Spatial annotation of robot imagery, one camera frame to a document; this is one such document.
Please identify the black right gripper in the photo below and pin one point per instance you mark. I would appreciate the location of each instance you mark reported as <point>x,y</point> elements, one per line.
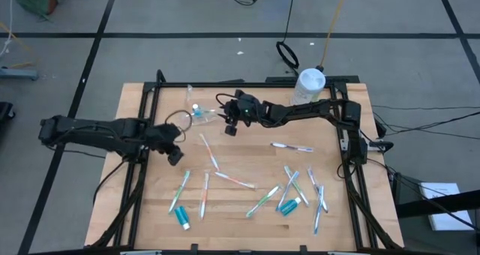
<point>243,110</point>

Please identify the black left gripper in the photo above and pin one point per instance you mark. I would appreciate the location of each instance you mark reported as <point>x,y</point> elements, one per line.
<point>163,137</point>

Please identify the teal tube with white cap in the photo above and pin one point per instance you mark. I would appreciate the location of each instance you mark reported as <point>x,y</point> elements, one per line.
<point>290,206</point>
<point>197,112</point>
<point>182,217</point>

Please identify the orange white toothbrush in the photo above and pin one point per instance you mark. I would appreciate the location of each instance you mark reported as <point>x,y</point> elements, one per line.
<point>234,180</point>
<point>203,195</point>
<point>209,152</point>

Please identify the green white toothbrush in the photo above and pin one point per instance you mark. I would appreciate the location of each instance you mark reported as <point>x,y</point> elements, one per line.
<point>262,201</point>
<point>179,191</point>
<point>304,197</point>

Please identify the blue white toothbrush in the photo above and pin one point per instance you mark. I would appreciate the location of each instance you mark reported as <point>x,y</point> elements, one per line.
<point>314,180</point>
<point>291,147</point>
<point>318,213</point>
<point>287,191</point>

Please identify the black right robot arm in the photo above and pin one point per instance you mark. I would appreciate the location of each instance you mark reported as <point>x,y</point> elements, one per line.
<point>311,108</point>

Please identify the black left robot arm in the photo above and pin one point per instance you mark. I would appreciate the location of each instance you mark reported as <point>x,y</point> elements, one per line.
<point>93,135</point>

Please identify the clear acrylic organizer holder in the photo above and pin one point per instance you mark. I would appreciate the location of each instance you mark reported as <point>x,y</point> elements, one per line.
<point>206,119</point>

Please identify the white wipes canister green label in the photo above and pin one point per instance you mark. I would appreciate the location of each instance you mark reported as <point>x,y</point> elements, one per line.
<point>307,84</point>

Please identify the grey blue floor bar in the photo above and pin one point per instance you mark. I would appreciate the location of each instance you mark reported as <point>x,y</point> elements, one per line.
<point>18,74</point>

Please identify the black floor object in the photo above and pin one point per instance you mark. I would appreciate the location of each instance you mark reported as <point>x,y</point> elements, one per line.
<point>5,112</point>

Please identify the white paper booklet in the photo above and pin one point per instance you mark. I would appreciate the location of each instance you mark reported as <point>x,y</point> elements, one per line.
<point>446,206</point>

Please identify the white metal bracket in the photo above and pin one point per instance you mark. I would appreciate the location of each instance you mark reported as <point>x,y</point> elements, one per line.
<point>343,144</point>

